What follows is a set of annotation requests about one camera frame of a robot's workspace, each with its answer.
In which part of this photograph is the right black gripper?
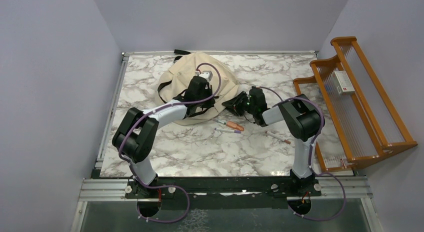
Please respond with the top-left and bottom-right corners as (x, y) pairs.
(221, 91), (256, 117)

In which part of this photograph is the orange highlighter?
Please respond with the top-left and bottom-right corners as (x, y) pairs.
(226, 120), (245, 132)

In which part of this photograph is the cream canvas backpack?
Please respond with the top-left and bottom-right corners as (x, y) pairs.
(154, 49), (240, 126)

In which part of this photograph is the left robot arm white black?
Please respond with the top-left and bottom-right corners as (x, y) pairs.
(112, 71), (215, 198)

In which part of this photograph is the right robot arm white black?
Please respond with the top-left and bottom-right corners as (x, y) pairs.
(222, 86), (325, 196)

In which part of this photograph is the purple capped marker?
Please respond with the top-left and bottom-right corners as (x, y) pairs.
(214, 127), (242, 134)

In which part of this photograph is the green capped marker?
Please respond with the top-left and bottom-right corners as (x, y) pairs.
(211, 118), (227, 125)

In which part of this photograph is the brown tipped white marker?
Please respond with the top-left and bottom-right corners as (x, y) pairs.
(265, 130), (291, 145)

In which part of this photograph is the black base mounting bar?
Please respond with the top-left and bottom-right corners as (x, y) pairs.
(91, 175), (332, 212)

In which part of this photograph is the small white box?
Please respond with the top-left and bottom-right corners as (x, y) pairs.
(331, 70), (355, 95)

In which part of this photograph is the wooden shelf rack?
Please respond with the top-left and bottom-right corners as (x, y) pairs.
(293, 36), (417, 172)

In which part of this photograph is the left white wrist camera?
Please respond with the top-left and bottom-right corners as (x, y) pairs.
(195, 70), (213, 82)

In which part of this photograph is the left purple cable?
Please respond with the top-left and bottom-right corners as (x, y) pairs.
(117, 62), (223, 224)

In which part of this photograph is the purple cable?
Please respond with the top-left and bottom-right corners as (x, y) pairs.
(258, 86), (347, 222)
(117, 62), (223, 224)

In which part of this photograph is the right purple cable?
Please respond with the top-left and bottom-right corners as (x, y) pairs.
(258, 86), (347, 222)

